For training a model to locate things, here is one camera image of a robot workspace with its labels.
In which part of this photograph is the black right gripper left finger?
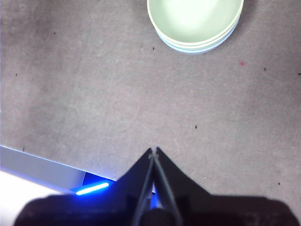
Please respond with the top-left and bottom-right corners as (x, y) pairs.
(13, 147), (155, 226)

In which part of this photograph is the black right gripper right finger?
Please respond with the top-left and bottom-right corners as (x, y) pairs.
(153, 146), (297, 226)

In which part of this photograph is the blue ribbed bowl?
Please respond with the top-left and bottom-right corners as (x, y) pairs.
(157, 16), (241, 55)

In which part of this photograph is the pale green ribbed bowl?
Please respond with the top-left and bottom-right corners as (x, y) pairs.
(151, 9), (243, 49)
(147, 0), (245, 44)

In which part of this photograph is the blue light strip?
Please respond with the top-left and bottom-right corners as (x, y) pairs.
(75, 182), (110, 196)

